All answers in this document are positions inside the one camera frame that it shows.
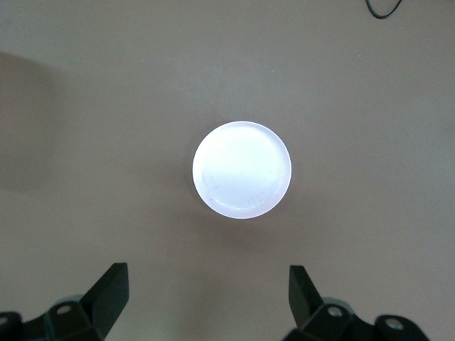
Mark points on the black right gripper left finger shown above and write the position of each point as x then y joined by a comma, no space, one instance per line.
96,312

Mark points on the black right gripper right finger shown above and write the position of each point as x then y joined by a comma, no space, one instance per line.
320,319

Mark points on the pink round plate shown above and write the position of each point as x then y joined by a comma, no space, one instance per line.
241,170

